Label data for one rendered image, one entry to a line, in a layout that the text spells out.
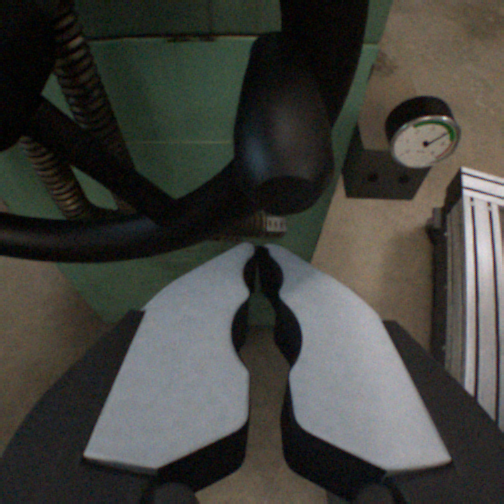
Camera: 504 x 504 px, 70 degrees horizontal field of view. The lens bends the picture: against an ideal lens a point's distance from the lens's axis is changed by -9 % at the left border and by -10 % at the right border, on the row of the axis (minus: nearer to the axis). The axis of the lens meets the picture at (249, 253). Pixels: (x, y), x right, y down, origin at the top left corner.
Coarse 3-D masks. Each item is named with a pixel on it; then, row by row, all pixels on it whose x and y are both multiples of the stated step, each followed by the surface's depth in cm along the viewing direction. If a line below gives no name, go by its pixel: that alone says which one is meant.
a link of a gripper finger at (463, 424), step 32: (384, 320) 9; (416, 352) 8; (416, 384) 8; (448, 384) 8; (448, 416) 7; (480, 416) 7; (448, 448) 6; (480, 448) 6; (384, 480) 6; (416, 480) 6; (448, 480) 6; (480, 480) 6
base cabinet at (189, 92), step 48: (96, 48) 30; (144, 48) 31; (192, 48) 31; (240, 48) 31; (48, 96) 34; (144, 96) 35; (192, 96) 35; (144, 144) 40; (192, 144) 41; (336, 144) 41; (0, 192) 47; (96, 192) 47; (288, 240) 58; (96, 288) 73; (144, 288) 73
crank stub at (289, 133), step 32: (256, 64) 10; (288, 64) 10; (256, 96) 9; (288, 96) 9; (320, 96) 10; (256, 128) 9; (288, 128) 8; (320, 128) 9; (256, 160) 9; (288, 160) 8; (320, 160) 9; (256, 192) 9; (288, 192) 9; (320, 192) 9
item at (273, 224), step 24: (72, 0) 17; (72, 24) 17; (72, 48) 18; (72, 72) 19; (96, 72) 20; (72, 96) 20; (96, 96) 21; (96, 120) 22; (24, 144) 23; (120, 144) 24; (48, 168) 25; (48, 192) 27; (72, 192) 28; (72, 216) 29; (96, 216) 31; (264, 216) 37; (216, 240) 38; (240, 240) 39
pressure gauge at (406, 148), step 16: (432, 96) 30; (400, 112) 31; (416, 112) 30; (432, 112) 29; (448, 112) 30; (384, 128) 34; (400, 128) 30; (416, 128) 30; (432, 128) 30; (448, 128) 30; (400, 144) 32; (416, 144) 32; (432, 144) 32; (448, 144) 32; (400, 160) 34; (416, 160) 34; (432, 160) 34
